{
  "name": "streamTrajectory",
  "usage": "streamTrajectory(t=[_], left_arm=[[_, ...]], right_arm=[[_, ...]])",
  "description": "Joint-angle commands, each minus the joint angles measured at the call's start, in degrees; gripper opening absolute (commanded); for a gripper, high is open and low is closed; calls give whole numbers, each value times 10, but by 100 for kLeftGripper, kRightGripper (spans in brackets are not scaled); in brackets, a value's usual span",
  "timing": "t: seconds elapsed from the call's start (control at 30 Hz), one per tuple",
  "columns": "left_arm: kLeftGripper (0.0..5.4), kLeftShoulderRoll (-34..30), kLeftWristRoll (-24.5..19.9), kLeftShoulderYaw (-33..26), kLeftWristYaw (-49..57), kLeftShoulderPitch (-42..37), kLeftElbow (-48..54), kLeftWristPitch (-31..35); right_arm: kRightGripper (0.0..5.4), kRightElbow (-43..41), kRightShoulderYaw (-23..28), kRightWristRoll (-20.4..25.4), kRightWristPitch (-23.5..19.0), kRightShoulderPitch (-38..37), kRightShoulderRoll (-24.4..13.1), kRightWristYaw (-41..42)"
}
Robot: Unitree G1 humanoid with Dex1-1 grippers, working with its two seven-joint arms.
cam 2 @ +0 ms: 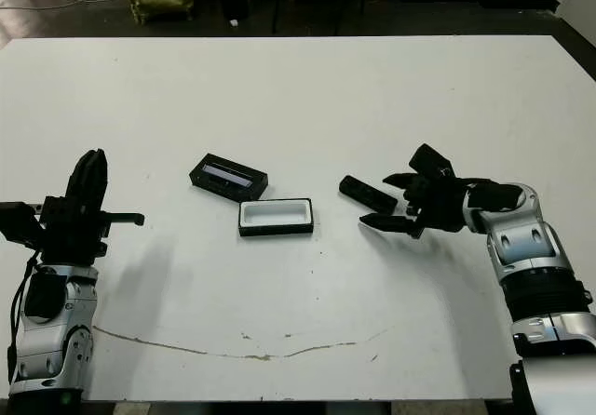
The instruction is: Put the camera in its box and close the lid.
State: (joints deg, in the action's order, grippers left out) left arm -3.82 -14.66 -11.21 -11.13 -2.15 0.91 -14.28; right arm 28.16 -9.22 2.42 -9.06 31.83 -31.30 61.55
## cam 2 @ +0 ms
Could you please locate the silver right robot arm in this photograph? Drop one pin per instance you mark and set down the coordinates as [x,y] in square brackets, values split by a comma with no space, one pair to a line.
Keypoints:
[526,243]

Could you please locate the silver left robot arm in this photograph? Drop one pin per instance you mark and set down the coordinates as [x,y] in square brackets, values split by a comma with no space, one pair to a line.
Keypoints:
[51,340]

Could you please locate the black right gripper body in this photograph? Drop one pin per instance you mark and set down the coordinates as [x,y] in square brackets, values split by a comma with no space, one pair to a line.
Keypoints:
[440,205]

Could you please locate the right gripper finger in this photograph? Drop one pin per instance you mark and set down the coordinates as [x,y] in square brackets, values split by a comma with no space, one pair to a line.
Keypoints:
[391,223]
[402,180]

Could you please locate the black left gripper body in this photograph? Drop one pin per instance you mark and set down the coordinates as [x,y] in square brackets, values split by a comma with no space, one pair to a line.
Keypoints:
[74,233]

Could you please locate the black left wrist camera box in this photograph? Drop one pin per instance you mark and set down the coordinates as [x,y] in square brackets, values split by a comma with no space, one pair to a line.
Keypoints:
[21,226]

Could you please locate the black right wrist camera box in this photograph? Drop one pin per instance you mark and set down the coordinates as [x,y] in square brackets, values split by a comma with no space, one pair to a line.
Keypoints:
[430,161]

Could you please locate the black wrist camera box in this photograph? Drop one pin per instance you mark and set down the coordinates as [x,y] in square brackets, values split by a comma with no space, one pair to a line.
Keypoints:
[21,226]
[430,161]

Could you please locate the black box lid with print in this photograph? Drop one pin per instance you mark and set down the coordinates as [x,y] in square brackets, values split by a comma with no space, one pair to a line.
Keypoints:
[228,178]

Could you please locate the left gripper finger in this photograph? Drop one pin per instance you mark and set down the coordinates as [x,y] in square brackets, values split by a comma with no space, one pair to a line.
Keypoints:
[101,182]
[81,182]

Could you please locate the black box base white lining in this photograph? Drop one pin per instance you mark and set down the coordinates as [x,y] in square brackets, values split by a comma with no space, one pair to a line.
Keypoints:
[274,229]

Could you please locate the white door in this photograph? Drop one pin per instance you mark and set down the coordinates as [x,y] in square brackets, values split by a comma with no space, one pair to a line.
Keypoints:
[584,1]

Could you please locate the black camera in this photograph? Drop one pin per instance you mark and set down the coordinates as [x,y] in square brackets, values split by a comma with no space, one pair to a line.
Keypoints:
[368,194]

